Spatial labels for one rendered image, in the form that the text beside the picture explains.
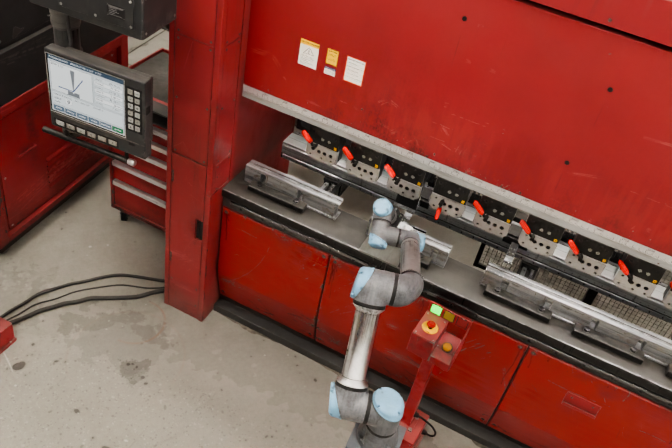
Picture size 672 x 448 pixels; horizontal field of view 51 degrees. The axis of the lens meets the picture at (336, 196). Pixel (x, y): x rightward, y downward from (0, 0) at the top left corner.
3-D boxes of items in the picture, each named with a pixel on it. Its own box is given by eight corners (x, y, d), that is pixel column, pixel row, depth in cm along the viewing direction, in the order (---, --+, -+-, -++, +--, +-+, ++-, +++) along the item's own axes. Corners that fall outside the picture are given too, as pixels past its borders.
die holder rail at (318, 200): (244, 180, 346) (245, 164, 340) (250, 174, 350) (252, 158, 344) (335, 220, 333) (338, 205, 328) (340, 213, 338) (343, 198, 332)
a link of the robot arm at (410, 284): (430, 291, 239) (427, 226, 284) (398, 284, 239) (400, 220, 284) (422, 319, 244) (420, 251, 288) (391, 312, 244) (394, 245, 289)
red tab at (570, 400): (561, 403, 312) (567, 394, 308) (562, 400, 314) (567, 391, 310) (594, 419, 309) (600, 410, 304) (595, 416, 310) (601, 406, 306)
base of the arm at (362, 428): (389, 462, 251) (395, 447, 245) (350, 444, 254) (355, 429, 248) (402, 429, 263) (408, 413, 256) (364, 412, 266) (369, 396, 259)
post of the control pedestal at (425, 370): (398, 421, 342) (425, 350, 309) (403, 413, 346) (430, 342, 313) (408, 426, 341) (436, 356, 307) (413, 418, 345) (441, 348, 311)
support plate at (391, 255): (358, 250, 303) (358, 249, 302) (381, 218, 322) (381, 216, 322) (396, 268, 298) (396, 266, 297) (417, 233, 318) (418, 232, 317)
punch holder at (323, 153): (304, 154, 319) (310, 124, 309) (313, 146, 325) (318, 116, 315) (334, 167, 315) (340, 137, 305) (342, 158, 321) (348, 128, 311)
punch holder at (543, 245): (516, 244, 294) (529, 214, 284) (520, 232, 301) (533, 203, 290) (550, 258, 290) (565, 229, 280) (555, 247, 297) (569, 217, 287)
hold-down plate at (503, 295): (482, 294, 311) (484, 290, 309) (485, 287, 315) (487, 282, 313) (548, 324, 303) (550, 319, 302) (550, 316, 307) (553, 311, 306)
